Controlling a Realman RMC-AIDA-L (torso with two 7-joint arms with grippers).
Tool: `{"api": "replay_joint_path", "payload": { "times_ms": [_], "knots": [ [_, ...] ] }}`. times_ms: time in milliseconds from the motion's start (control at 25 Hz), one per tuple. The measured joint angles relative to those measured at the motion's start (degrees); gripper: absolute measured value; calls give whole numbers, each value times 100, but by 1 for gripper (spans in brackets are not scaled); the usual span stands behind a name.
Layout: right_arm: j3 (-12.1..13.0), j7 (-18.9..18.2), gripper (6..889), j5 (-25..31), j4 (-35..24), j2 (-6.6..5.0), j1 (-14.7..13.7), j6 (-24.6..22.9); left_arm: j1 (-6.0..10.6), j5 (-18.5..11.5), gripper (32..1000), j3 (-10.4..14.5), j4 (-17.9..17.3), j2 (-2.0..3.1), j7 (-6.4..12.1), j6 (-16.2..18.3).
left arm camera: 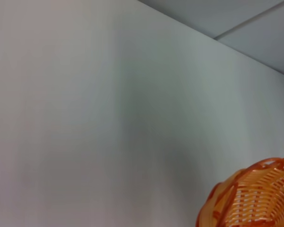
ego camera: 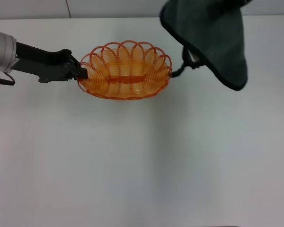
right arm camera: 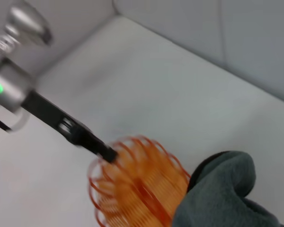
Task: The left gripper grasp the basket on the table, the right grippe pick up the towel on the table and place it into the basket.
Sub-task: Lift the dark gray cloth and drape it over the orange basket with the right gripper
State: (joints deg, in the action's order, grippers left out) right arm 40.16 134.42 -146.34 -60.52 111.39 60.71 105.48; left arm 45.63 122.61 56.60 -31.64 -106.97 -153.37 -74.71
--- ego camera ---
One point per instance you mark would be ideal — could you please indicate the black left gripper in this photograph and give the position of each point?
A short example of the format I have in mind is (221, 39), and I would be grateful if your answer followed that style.
(49, 66)

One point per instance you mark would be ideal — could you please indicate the dark grey towel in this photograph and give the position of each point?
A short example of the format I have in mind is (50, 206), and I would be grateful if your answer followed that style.
(213, 33)

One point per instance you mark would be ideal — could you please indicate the orange woven plastic basket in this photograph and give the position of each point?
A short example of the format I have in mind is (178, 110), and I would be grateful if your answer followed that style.
(125, 79)

